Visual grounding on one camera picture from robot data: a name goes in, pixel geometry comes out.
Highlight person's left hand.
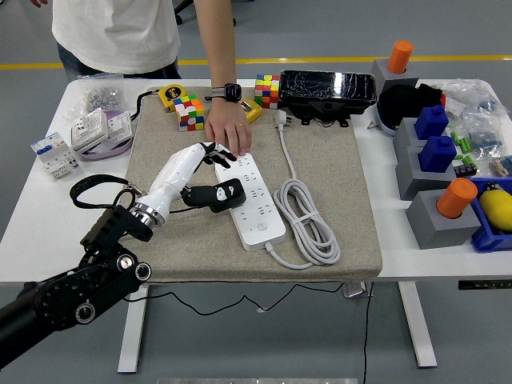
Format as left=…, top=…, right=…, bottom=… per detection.
left=203, top=95, right=254, bottom=157

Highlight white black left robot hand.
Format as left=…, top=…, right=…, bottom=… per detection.
left=138, top=141, right=238, bottom=222

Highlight black plug adapter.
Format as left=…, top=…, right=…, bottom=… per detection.
left=207, top=178, right=247, bottom=214

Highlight white power strip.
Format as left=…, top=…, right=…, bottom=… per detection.
left=214, top=154, right=287, bottom=253

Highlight thin black adapter cord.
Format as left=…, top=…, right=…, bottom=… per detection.
left=122, top=281, right=349, bottom=317

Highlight yellow tape measure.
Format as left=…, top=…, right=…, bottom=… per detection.
left=134, top=84, right=186, bottom=121
left=205, top=94, right=264, bottom=125

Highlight black wristwatch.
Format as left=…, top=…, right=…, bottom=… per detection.
left=210, top=82, right=242, bottom=102

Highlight colourful puzzle cube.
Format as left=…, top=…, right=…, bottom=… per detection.
left=173, top=94, right=206, bottom=132
left=254, top=74, right=281, bottom=110

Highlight grey-brown mat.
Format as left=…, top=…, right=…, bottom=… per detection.
left=106, top=86, right=384, bottom=284

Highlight person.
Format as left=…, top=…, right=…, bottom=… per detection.
left=51, top=0, right=183, bottom=80

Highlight glossy black device box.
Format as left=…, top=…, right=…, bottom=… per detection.
left=278, top=70, right=378, bottom=128

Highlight clear bag of metal nuts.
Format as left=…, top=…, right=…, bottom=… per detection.
left=63, top=73, right=141, bottom=121

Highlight white circuit breaker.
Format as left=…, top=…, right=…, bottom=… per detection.
left=30, top=132, right=83, bottom=180

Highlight grey block with hole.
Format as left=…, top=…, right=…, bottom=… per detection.
left=406, top=190, right=483, bottom=251
left=370, top=58, right=420, bottom=95
left=394, top=146, right=465, bottom=201
left=392, top=118, right=453, bottom=151

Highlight white table leg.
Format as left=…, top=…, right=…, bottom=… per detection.
left=398, top=282, right=438, bottom=369
left=117, top=286, right=151, bottom=374

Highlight black cloth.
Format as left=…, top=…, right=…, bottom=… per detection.
left=378, top=82, right=445, bottom=127

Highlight orange cylinder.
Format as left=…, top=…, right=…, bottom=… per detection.
left=435, top=178, right=479, bottom=219
left=386, top=39, right=415, bottom=75

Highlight blue plastic block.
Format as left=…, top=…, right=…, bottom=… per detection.
left=418, top=135, right=458, bottom=174
left=414, top=104, right=450, bottom=141

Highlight clear bag of parts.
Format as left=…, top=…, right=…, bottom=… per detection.
left=466, top=111, right=510, bottom=161
left=439, top=78, right=504, bottom=121
left=490, top=155, right=512, bottom=177

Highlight black electronic components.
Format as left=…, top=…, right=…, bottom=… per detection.
left=454, top=156, right=478, bottom=178

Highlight yellow toy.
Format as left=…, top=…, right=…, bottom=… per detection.
left=478, top=182, right=512, bottom=232

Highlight blue storage bin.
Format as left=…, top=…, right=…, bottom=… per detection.
left=470, top=177, right=512, bottom=254

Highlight black table control panel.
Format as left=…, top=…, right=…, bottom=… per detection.
left=458, top=280, right=512, bottom=290

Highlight grey power strip cord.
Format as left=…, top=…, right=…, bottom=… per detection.
left=263, top=110, right=342, bottom=270

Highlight white wall socket panel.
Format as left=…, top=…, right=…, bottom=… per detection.
left=104, top=110, right=133, bottom=145
left=70, top=107, right=110, bottom=152

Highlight silver bracket under table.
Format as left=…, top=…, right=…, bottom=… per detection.
left=342, top=282, right=375, bottom=298

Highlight black hanging cable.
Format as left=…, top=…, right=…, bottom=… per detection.
left=362, top=282, right=371, bottom=384

